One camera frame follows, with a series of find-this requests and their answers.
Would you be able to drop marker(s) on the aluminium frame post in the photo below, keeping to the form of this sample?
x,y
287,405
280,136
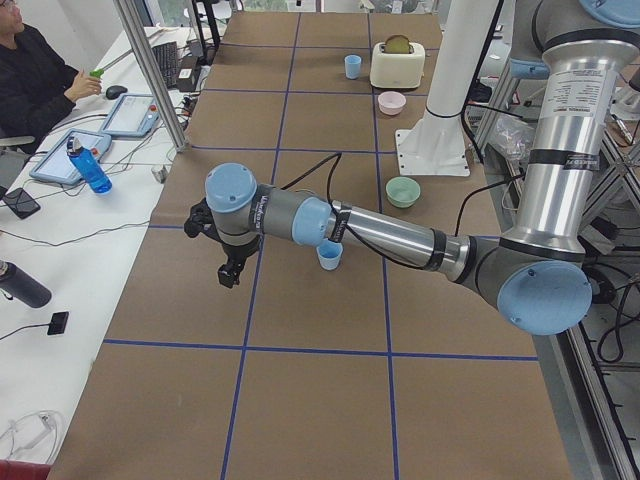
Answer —
x,y
136,35

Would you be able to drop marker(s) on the near teach pendant tablet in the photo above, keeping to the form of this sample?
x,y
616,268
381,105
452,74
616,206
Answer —
x,y
56,167

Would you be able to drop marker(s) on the green bowl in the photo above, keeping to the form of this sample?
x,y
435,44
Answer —
x,y
402,192

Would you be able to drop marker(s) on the small black square pad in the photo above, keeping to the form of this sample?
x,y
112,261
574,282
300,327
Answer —
x,y
58,323

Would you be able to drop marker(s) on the green handled tool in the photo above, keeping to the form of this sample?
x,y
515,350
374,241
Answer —
x,y
99,71

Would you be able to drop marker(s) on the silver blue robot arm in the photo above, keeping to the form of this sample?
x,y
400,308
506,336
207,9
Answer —
x,y
532,274

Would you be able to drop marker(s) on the seated person in black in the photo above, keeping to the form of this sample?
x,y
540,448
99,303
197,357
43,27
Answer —
x,y
38,89

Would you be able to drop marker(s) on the black smartphone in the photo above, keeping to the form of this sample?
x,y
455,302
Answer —
x,y
21,203

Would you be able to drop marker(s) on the blue water bottle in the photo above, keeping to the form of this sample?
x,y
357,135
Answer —
x,y
88,167

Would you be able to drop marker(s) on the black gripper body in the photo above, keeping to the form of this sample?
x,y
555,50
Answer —
x,y
239,250

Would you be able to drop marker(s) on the light blue cup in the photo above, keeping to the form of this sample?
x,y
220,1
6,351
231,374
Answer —
x,y
329,254
352,66

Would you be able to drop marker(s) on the cream toaster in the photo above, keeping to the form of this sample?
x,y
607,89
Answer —
x,y
397,71

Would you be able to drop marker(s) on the pink bowl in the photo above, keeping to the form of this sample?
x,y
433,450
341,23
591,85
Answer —
x,y
391,103

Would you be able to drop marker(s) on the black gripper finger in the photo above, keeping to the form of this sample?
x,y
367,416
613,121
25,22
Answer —
x,y
229,273

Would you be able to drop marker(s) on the black keyboard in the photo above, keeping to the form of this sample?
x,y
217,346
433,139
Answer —
x,y
166,57

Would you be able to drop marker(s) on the far teach pendant tablet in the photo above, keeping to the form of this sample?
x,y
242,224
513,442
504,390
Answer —
x,y
132,116

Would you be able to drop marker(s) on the dark grey thermos bottle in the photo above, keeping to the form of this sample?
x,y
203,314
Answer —
x,y
21,286

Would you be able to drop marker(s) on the teach pendant tablet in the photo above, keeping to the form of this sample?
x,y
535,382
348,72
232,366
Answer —
x,y
56,167
132,116

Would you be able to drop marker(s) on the toast slice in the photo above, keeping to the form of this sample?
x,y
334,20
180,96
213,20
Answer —
x,y
397,44

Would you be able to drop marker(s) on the black computer mouse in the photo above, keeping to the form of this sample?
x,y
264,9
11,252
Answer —
x,y
115,91

